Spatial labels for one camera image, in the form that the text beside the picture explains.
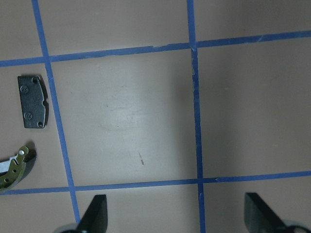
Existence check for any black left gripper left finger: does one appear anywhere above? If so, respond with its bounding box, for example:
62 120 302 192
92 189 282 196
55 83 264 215
75 195 107 233

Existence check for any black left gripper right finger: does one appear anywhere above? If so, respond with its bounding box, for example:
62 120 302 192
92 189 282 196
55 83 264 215
244 192 287 233

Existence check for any olive brake shoe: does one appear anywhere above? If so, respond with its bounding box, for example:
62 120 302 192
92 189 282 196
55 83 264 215
0 142 37 194

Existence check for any dark grey brake pad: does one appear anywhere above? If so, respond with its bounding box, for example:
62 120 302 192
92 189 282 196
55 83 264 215
17 75 49 129

